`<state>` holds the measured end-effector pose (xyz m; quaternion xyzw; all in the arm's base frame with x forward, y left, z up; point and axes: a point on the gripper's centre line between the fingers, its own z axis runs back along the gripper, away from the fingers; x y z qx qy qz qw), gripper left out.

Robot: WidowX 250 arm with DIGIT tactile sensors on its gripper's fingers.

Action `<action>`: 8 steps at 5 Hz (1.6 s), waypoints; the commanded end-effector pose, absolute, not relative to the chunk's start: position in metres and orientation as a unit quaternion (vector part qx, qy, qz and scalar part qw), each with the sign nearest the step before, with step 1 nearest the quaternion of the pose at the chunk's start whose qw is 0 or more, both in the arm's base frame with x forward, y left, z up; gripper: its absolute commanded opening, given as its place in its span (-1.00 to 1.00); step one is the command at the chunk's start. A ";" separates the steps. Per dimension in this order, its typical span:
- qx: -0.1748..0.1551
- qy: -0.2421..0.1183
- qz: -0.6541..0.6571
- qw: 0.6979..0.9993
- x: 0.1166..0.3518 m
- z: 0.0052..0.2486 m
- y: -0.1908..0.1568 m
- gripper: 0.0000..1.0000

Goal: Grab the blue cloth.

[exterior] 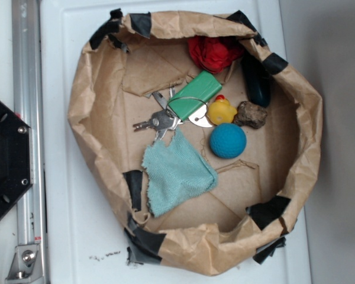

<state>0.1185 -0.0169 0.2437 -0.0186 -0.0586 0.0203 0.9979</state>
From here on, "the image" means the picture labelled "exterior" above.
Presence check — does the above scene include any brown paper bag bin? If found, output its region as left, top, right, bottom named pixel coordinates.
left=68, top=9, right=322, bottom=276

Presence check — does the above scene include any dark blue oblong object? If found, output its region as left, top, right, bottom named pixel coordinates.
left=241, top=51, right=271, bottom=108

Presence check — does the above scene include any blue dimpled ball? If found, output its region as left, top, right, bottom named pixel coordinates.
left=209, top=123, right=247, bottom=159

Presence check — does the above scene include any silver key bunch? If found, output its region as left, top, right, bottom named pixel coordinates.
left=133, top=91, right=183, bottom=142

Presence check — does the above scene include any brown rock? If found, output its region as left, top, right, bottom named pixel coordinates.
left=233, top=101, right=267, bottom=129

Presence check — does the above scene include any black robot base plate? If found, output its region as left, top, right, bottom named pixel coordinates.
left=0, top=101, right=32, bottom=220

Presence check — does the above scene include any aluminium rail profile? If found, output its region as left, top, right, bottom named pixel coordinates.
left=11, top=1, right=50, bottom=283

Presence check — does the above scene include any green rectangular block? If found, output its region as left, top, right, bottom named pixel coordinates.
left=168, top=71, right=222, bottom=121

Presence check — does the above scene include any red crumpled cloth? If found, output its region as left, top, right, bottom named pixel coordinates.
left=188, top=36, right=245, bottom=74

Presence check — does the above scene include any white plastic tray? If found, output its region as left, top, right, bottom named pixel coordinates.
left=40, top=1, right=311, bottom=283

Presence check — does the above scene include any yellow rubber duck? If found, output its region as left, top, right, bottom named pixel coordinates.
left=206, top=95, right=237, bottom=125

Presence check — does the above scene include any metal corner bracket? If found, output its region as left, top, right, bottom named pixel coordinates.
left=5, top=244, right=43, bottom=283

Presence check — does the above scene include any round silver key tag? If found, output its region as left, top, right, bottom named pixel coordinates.
left=188, top=104, right=214, bottom=128

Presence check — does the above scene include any light blue cloth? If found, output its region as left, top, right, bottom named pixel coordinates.
left=142, top=129, right=218, bottom=218

